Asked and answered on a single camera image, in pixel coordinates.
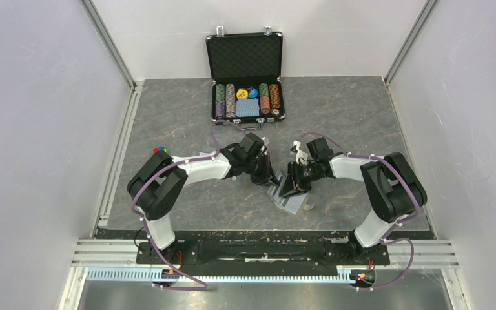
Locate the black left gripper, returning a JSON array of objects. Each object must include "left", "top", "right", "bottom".
[{"left": 243, "top": 152, "right": 280, "bottom": 189}]

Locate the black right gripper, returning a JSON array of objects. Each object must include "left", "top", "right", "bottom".
[{"left": 279, "top": 161, "right": 324, "bottom": 198}]

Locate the clear plastic card sleeve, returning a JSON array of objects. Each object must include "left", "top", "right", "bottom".
[{"left": 190, "top": 145, "right": 220, "bottom": 157}]

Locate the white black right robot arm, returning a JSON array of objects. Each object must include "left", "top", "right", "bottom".
[{"left": 278, "top": 136, "right": 428, "bottom": 264}]

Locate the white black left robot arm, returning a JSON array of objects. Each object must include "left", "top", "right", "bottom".
[{"left": 127, "top": 133, "right": 279, "bottom": 263}]

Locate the blue playing card deck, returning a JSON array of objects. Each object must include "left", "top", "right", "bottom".
[{"left": 235, "top": 98, "right": 260, "bottom": 118}]

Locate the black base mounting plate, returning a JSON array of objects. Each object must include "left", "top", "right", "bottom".
[{"left": 136, "top": 230, "right": 391, "bottom": 276}]

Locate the green orange chip stack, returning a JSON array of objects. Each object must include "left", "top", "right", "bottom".
[{"left": 259, "top": 83, "right": 271, "bottom": 114}]

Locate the blue dealer button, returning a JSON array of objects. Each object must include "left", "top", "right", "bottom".
[{"left": 247, "top": 87, "right": 258, "bottom": 99}]

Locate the yellow dealer button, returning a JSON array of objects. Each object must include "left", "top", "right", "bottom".
[{"left": 236, "top": 88, "right": 249, "bottom": 99}]

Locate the orange brown chip stack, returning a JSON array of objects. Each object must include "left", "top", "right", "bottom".
[{"left": 269, "top": 84, "right": 281, "bottom": 115}]

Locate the grey purple chip stack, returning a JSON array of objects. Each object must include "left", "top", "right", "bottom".
[{"left": 225, "top": 83, "right": 236, "bottom": 118}]

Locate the purple green chip stack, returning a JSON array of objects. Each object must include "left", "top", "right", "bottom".
[{"left": 214, "top": 84, "right": 225, "bottom": 119}]

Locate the black poker chip case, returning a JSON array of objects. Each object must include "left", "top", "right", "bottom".
[{"left": 206, "top": 26, "right": 285, "bottom": 129}]

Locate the colourful toy block stack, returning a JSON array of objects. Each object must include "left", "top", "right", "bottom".
[{"left": 152, "top": 147, "right": 168, "bottom": 154}]

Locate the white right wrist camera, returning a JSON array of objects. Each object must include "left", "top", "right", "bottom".
[{"left": 290, "top": 140, "right": 309, "bottom": 165}]

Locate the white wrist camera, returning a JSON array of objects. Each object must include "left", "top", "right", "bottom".
[
  {"left": 261, "top": 137, "right": 270, "bottom": 148},
  {"left": 290, "top": 140, "right": 309, "bottom": 165}
]

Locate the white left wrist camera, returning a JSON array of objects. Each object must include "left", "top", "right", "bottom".
[{"left": 261, "top": 137, "right": 270, "bottom": 148}]

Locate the white slotted cable duct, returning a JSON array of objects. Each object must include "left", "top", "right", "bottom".
[{"left": 86, "top": 267, "right": 355, "bottom": 284}]

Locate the aluminium frame rail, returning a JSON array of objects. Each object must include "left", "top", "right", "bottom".
[{"left": 72, "top": 239, "right": 460, "bottom": 269}]

